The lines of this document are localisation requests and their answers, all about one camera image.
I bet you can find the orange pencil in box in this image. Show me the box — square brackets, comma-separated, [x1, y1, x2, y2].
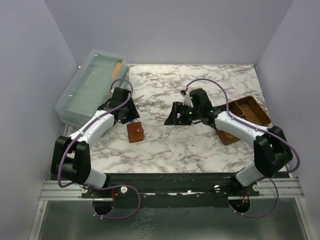
[111, 62, 122, 81]

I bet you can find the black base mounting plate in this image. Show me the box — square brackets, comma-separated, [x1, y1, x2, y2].
[81, 172, 261, 210]

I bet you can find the brown woven wicker tray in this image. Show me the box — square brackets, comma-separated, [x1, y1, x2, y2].
[215, 95, 272, 146]

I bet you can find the aluminium rail frame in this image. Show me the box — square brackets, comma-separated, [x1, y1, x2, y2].
[29, 172, 317, 240]

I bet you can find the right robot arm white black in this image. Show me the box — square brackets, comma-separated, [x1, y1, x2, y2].
[164, 88, 293, 196]

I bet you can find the clear plastic storage box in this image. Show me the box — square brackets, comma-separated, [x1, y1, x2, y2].
[55, 50, 130, 129]

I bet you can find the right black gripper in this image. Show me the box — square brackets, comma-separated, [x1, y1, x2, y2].
[165, 101, 203, 126]

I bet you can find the brown leather card holder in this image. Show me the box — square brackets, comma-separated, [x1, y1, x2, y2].
[127, 121, 145, 143]

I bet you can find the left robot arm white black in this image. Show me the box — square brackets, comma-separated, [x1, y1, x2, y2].
[50, 87, 140, 198]

